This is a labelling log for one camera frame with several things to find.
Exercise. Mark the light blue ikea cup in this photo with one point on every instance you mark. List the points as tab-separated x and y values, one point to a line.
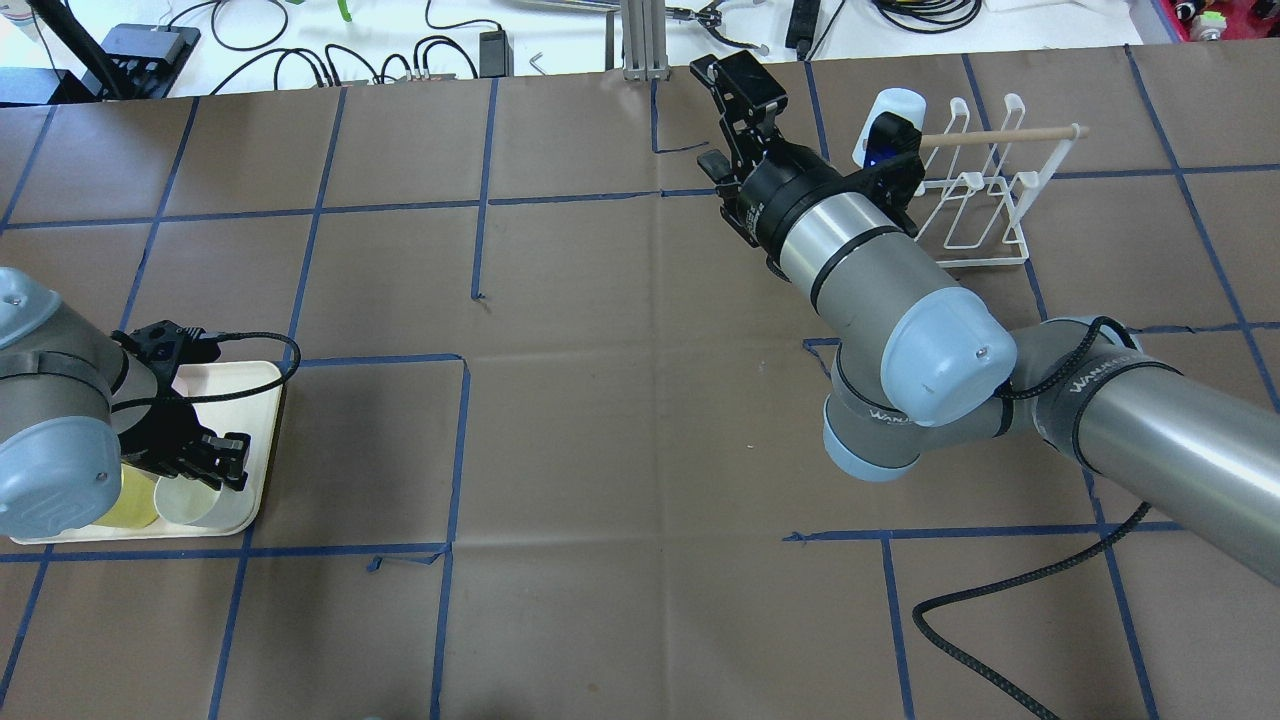
893	127

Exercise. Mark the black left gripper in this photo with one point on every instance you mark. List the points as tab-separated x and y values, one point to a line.
163	437

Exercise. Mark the yellow ikea cup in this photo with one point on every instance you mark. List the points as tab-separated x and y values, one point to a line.
134	507

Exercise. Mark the white wire cup rack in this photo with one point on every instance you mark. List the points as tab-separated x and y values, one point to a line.
980	184

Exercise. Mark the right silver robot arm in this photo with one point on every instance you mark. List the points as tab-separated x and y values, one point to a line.
923	364

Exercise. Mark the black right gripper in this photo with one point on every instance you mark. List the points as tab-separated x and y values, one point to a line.
775	187

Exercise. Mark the aluminium frame post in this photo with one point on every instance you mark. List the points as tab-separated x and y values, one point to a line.
644	40

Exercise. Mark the cream plastic tray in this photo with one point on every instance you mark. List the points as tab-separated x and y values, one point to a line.
255	416

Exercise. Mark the black usb hub box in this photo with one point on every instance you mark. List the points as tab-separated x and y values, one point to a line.
151	58

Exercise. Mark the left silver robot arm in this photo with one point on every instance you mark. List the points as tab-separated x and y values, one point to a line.
78	404

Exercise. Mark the cream white ikea cup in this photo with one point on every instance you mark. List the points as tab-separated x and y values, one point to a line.
191	504

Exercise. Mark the black power adapter brick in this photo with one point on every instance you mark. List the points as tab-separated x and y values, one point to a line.
495	56

